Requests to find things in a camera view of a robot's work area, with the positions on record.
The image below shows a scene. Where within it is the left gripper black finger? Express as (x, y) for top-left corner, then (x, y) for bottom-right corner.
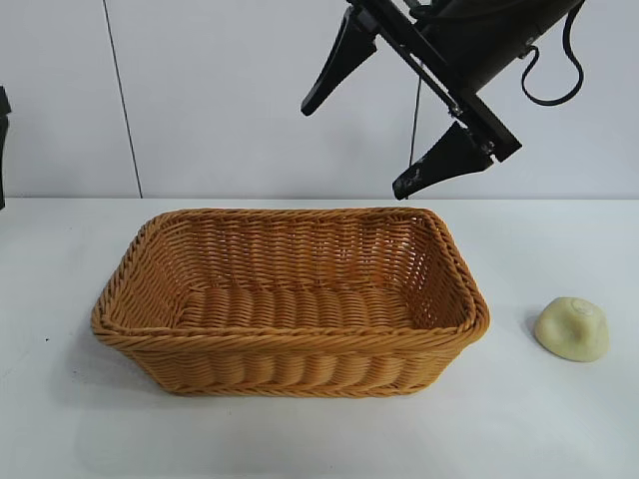
(0, 87), (12, 211)

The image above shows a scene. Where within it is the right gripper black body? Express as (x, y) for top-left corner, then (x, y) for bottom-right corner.
(347, 0), (545, 164)

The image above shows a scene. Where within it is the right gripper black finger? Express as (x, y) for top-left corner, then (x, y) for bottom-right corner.
(391, 122), (497, 202)
(300, 9), (379, 117)

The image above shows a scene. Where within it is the pale yellow egg yolk pastry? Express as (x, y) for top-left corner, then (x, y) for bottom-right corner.
(532, 296), (611, 364)

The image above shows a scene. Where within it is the tan woven wicker basket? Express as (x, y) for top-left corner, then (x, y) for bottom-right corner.
(90, 207), (491, 400)

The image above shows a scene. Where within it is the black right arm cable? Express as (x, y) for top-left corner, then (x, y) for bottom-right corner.
(520, 9), (585, 106)

